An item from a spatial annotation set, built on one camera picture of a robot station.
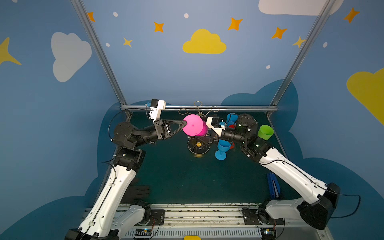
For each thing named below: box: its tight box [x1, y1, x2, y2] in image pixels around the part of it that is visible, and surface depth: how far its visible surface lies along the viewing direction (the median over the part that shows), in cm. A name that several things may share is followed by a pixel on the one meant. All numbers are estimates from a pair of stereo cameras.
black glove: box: [120, 178, 151, 204], surface depth 81 cm
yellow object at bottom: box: [183, 235, 202, 240], surface depth 70 cm
